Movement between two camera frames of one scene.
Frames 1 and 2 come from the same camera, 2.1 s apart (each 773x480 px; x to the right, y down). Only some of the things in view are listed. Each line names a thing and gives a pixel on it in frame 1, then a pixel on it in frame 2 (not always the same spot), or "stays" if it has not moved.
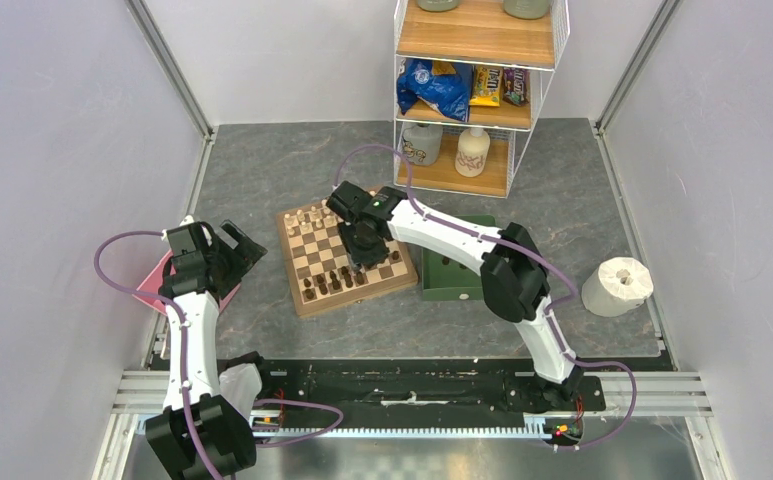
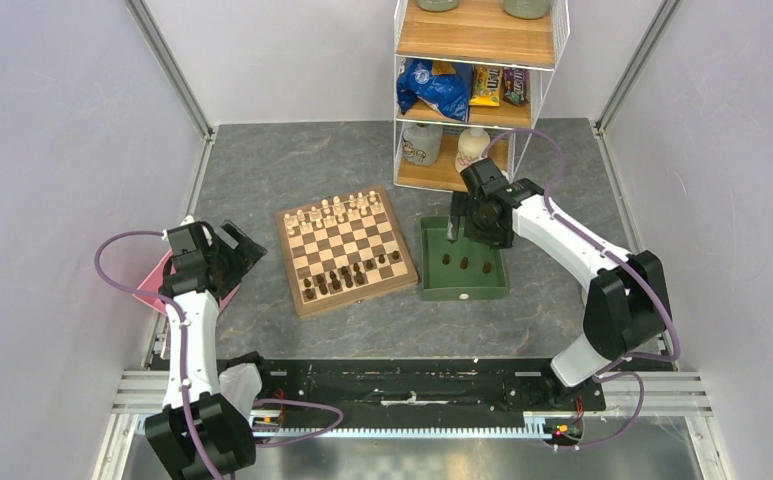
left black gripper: [243, 256] stays
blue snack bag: [450, 93] stays
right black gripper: [373, 256] -> [464, 204]
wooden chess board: [320, 268] stays
